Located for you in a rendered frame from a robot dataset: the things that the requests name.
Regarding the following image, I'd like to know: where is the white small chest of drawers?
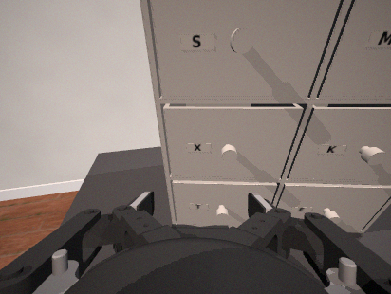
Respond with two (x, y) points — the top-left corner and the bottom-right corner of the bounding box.
(140, 0), (391, 224)

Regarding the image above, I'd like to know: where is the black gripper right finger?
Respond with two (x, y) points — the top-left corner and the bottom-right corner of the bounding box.
(218, 193), (391, 294)

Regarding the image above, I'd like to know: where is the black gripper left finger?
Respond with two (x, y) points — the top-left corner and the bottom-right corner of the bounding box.
(0, 192), (180, 294)

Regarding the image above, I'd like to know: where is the beige drawer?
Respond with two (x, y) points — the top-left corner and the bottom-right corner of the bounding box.
(150, 0), (341, 99)
(276, 183), (391, 231)
(287, 104), (391, 182)
(172, 180), (277, 227)
(163, 103), (304, 179)
(317, 0), (391, 98)

